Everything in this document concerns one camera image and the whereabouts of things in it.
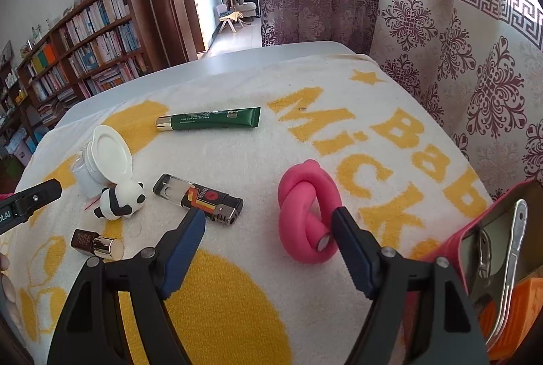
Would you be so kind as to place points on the brown bottle with gold cap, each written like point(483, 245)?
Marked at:
point(91, 242)

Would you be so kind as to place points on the wooden bookshelf with books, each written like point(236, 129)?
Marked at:
point(85, 34)

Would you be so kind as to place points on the green tube with gold cap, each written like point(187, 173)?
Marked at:
point(212, 119)

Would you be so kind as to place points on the white purple patterned curtain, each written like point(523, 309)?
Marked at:
point(466, 72)

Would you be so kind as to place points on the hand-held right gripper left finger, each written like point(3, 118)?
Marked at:
point(182, 254)

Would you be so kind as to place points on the small stool with yellow cloth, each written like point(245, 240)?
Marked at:
point(231, 20)

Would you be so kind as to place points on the small panda figurine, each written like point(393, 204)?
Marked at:
point(123, 199)

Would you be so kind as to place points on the orange embossed cube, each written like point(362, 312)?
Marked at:
point(526, 314)

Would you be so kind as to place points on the red tin container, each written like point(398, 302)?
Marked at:
point(441, 254)

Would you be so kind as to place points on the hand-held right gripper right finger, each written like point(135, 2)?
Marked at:
point(356, 259)

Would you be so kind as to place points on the grey chair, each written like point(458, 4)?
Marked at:
point(248, 8)

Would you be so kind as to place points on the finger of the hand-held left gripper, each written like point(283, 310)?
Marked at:
point(40, 193)

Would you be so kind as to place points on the silver metal clip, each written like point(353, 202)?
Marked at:
point(511, 263)

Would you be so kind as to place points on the person's left hand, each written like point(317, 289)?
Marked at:
point(5, 288)

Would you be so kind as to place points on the black transparent lighter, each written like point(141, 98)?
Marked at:
point(199, 199)

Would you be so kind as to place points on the pink knotted foam roller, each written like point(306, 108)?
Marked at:
point(297, 186)

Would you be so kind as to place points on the white yellow printed towel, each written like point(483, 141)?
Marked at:
point(254, 161)

